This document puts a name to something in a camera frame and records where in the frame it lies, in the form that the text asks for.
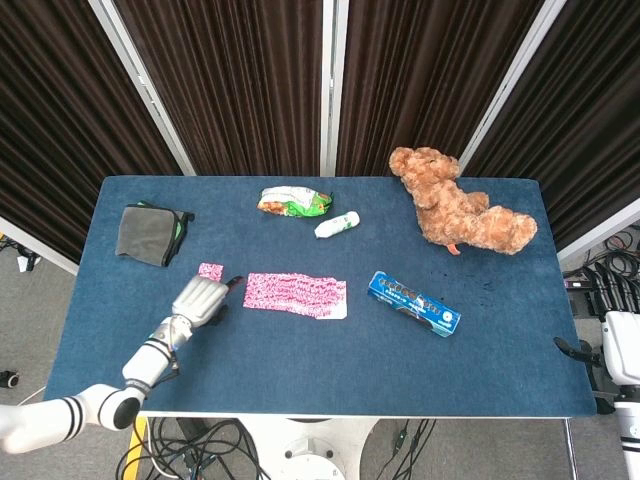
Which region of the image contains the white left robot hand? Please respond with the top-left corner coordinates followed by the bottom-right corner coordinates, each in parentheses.
top-left (169, 276), bottom-right (246, 329)

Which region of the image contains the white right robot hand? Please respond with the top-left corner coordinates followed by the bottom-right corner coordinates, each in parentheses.
top-left (552, 263), bottom-right (640, 387)

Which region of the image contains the grey folded cloth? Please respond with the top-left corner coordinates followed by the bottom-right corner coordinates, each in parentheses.
top-left (115, 201), bottom-right (196, 268)

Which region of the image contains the metal table leg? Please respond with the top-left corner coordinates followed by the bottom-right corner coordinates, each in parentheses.
top-left (563, 418), bottom-right (582, 480)

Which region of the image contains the blue felt table mat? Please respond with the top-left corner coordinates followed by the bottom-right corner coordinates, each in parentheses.
top-left (42, 174), bottom-right (599, 417)

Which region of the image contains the green white snack bag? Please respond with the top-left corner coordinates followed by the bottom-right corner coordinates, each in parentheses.
top-left (256, 185), bottom-right (335, 219)

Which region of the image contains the small white tube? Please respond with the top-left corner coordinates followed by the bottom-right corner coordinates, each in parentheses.
top-left (313, 210), bottom-right (361, 240)

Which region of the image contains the blue cookie box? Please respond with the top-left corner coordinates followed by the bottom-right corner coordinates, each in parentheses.
top-left (367, 270), bottom-right (463, 339)

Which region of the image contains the brown plush teddy bear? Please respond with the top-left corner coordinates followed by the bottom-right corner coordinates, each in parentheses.
top-left (388, 145), bottom-right (539, 257)

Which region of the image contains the dark brown curtain panel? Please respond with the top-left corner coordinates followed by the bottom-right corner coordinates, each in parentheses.
top-left (113, 0), bottom-right (324, 176)
top-left (336, 0), bottom-right (545, 177)
top-left (0, 0), bottom-right (184, 264)
top-left (464, 0), bottom-right (640, 252)

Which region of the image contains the black cable tangle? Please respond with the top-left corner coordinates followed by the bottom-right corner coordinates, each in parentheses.
top-left (563, 224), bottom-right (640, 292)

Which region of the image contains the white partition base rail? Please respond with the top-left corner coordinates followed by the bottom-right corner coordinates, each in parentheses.
top-left (0, 216), bottom-right (79, 276)
top-left (556, 197), bottom-right (640, 267)

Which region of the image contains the black floor cable bundle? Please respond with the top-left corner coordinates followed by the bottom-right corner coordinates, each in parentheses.
top-left (115, 417), bottom-right (284, 480)

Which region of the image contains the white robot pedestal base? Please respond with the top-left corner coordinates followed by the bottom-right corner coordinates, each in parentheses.
top-left (238, 417), bottom-right (382, 480)

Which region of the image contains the white partition frame post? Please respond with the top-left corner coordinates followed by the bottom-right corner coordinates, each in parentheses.
top-left (88, 0), bottom-right (197, 177)
top-left (458, 0), bottom-right (569, 174)
top-left (318, 0), bottom-right (350, 177)

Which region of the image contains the black cable with green light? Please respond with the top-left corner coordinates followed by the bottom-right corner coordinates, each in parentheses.
top-left (378, 418), bottom-right (437, 480)

